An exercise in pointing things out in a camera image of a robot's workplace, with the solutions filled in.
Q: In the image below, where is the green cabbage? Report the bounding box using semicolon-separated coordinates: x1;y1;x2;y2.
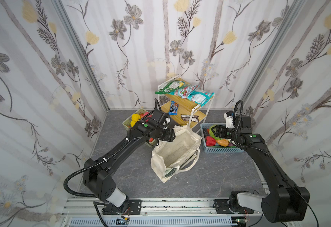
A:
209;125;222;140

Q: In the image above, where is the red bell pepper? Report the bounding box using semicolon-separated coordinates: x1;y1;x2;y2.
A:
205;136;217;147

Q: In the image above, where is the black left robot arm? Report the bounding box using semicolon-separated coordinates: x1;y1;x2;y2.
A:
63;99;176;213

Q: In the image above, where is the green snack bag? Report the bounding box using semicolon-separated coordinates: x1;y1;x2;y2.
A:
155;80;184;95

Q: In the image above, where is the light blue vegetable basket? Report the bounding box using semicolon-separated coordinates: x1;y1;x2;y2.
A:
200;123;243;153

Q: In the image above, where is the white shelf rack with wood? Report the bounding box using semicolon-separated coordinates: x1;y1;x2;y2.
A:
156;74;215;130

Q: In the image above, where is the pink wrinkled round fruit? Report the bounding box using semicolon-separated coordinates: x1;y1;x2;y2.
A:
143;112;151;118

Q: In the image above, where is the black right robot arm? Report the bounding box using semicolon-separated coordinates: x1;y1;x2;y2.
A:
212;100;311;223

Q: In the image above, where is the teal red snack bag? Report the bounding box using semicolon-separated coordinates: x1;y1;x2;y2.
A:
173;84;198;98

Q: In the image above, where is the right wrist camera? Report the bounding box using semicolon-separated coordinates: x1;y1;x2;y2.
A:
224;111;234;129

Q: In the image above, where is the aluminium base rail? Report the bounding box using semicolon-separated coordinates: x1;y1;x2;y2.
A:
59;198;300;227

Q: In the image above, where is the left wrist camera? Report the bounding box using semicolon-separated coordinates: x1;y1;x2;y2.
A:
151;109;170;128

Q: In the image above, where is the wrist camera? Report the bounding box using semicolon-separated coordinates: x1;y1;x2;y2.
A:
151;109;170;128
224;111;234;129

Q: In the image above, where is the orange potato vegetable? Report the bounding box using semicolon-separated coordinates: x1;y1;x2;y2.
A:
216;139;229;147

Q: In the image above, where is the yellow wrinkled bell pepper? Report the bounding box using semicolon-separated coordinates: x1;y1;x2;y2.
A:
131;113;142;122

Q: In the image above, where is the cream canvas grocery bag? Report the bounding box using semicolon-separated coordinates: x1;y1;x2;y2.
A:
150;125;201;183

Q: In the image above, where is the blue candy packet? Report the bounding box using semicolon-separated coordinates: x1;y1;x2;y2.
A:
168;101;179;115

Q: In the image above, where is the teal white snack bag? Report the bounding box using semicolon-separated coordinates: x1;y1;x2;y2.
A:
186;89;214;107

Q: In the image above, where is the brown chocolate bar wrapper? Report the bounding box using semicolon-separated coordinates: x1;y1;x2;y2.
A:
181;114;199;123

